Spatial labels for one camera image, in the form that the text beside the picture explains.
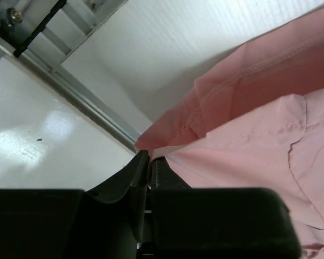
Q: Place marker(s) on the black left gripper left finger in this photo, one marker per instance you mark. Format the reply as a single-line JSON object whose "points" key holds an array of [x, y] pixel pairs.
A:
{"points": [[103, 222]]}

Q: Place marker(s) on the pink trousers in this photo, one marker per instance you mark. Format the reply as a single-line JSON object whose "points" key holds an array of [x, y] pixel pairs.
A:
{"points": [[256, 119]]}

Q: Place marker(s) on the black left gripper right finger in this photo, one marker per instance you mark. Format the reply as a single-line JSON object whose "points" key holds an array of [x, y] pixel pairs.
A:
{"points": [[217, 222]]}

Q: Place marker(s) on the left aluminium rail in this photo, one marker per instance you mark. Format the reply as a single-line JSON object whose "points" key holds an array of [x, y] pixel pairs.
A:
{"points": [[42, 35]]}

